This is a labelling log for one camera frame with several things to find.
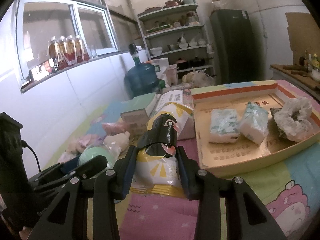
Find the white ceramic bowl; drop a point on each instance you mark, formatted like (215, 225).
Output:
(156, 51)

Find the kitchen counter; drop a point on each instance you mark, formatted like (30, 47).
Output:
(282, 76)

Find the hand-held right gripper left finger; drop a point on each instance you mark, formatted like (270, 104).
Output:
(128, 172)

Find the green print tissue pack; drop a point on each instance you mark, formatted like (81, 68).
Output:
(253, 125)

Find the floral tissue pack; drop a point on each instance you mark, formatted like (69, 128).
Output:
(172, 97)

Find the cluster of condiment bottles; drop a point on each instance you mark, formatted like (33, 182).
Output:
(313, 61)

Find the plush bear purple dress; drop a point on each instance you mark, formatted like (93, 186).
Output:
(87, 140)

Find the beige teddy bear pink dress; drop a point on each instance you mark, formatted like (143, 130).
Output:
(71, 150)

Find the dark refrigerator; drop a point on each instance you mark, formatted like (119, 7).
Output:
(232, 50)

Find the stacked red pans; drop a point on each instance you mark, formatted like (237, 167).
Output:
(172, 3)

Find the white sack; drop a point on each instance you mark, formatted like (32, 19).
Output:
(161, 66)

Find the light green soft ball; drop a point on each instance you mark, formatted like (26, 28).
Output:
(95, 152)

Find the white bowl with rim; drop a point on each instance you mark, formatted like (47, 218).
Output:
(316, 73)

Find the metal shelf rack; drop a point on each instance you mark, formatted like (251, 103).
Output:
(175, 31)

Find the cardboard sheet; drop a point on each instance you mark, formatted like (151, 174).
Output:
(305, 35)

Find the pink plush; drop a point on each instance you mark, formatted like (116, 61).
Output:
(115, 142)

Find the striped cartoon bed sheet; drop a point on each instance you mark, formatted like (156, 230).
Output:
(155, 212)

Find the red cooking pot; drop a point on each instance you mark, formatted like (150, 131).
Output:
(180, 62)

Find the sliding window frame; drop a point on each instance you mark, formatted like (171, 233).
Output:
(74, 17)

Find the teal print tissue pack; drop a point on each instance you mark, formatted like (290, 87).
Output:
(223, 125)

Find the flat red lidded pan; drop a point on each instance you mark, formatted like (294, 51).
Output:
(152, 9)

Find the glass jar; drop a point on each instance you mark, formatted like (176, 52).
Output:
(216, 4)

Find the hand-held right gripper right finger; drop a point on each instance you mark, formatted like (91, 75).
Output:
(186, 177)

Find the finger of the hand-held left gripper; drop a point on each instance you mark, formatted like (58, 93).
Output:
(92, 165)
(70, 166)

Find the green tissue box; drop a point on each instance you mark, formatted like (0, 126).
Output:
(140, 105)

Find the blue water jug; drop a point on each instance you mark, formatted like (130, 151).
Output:
(142, 80)

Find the clear plastic bag of food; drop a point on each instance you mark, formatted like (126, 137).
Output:
(200, 78)

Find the shallow cardboard tray box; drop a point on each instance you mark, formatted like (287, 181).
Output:
(225, 160)

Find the yellow white packet black band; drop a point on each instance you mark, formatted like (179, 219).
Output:
(160, 170)

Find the clear drinking glass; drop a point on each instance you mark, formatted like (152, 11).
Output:
(93, 52)

